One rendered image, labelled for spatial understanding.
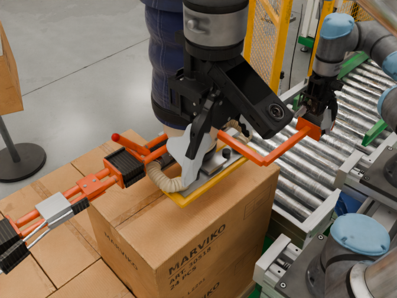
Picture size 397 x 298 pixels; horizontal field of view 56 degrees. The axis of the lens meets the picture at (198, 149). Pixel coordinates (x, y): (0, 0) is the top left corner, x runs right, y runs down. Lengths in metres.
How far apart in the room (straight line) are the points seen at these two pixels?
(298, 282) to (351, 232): 0.24
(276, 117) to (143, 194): 0.91
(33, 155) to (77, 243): 1.39
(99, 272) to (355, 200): 1.02
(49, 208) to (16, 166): 1.98
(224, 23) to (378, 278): 0.51
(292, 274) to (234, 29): 0.74
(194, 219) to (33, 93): 2.75
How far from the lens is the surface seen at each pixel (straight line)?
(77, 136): 3.12
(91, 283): 1.62
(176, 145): 0.52
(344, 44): 1.05
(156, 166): 1.11
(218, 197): 1.29
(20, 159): 3.01
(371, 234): 0.88
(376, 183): 1.33
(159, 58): 0.95
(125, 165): 1.05
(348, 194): 1.45
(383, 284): 0.73
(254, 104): 0.45
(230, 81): 0.45
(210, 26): 0.43
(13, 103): 2.39
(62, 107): 3.48
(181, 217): 1.23
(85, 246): 1.71
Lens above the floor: 1.92
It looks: 42 degrees down
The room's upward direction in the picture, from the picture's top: straight up
